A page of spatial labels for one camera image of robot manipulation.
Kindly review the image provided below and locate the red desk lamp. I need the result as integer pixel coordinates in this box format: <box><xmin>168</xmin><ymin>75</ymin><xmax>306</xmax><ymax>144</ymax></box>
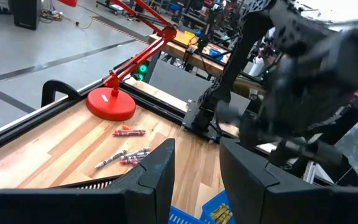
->
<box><xmin>57</xmin><ymin>0</ymin><xmax>178</xmax><ymax>123</ymax></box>

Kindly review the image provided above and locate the silver metal bracket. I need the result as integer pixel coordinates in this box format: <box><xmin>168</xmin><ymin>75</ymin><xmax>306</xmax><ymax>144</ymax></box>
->
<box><xmin>303</xmin><ymin>159</ymin><xmax>320</xmax><ymax>185</ymax></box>

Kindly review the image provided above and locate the black floor speaker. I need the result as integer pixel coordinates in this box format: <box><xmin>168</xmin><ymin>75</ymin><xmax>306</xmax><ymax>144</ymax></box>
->
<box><xmin>9</xmin><ymin>0</ymin><xmax>42</xmax><ymax>31</ymax></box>

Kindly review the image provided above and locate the red crayon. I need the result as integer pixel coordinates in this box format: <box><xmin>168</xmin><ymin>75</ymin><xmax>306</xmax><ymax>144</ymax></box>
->
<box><xmin>113</xmin><ymin>129</ymin><xmax>147</xmax><ymax>135</ymax></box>
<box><xmin>119</xmin><ymin>158</ymin><xmax>140</xmax><ymax>167</ymax></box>
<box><xmin>111</xmin><ymin>132</ymin><xmax>146</xmax><ymax>138</ymax></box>

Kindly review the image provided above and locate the black frame clamp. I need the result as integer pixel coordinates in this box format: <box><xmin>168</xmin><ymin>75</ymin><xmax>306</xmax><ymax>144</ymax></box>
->
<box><xmin>40</xmin><ymin>79</ymin><xmax>82</xmax><ymax>108</ymax></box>

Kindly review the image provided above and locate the floor cable bundle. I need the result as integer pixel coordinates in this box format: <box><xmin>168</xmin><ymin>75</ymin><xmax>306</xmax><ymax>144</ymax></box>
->
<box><xmin>40</xmin><ymin>8</ymin><xmax>63</xmax><ymax>23</ymax></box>

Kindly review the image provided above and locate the wooden workbench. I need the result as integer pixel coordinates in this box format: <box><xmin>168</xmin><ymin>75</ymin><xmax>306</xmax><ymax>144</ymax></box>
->
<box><xmin>147</xmin><ymin>29</ymin><xmax>230</xmax><ymax>79</ymax></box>

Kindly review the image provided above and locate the black plastic basket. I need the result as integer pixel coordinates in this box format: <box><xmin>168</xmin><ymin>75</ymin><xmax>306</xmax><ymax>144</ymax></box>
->
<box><xmin>49</xmin><ymin>174</ymin><xmax>122</xmax><ymax>190</ymax></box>

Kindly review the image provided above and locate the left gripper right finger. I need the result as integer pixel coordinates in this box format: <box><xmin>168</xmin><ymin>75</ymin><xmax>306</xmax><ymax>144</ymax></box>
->
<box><xmin>219</xmin><ymin>138</ymin><xmax>323</xmax><ymax>224</ymax></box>

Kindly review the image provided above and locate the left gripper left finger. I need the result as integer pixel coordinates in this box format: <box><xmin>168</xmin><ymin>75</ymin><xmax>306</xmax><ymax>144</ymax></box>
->
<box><xmin>107</xmin><ymin>138</ymin><xmax>176</xmax><ymax>224</ymax></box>

